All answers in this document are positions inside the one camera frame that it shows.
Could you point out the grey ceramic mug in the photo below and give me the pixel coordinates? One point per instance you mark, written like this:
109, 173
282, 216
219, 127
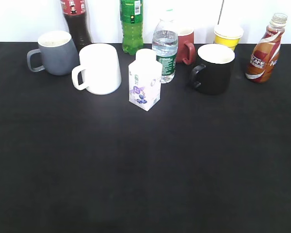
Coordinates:
58, 53

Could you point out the brown nescafe coffee bottle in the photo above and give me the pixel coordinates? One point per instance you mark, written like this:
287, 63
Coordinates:
266, 52

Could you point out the white ceramic mug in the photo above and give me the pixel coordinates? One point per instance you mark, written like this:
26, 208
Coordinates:
99, 69

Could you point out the red ceramic mug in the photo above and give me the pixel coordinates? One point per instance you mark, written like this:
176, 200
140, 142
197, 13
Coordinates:
186, 50

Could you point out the black ceramic mug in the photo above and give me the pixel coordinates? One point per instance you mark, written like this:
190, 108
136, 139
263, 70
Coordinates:
212, 71

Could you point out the green sprite bottle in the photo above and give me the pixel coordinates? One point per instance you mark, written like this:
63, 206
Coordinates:
131, 16

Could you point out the white yogurt drink carton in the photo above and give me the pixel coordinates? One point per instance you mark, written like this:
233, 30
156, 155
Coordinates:
145, 74

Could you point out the clear water bottle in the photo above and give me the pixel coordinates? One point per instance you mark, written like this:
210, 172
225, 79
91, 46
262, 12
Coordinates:
165, 44

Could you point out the yellow paper cup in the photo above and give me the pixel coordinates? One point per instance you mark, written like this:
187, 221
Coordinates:
228, 35

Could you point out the cola bottle red label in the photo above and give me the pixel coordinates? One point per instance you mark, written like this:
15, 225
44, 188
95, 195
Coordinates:
75, 15

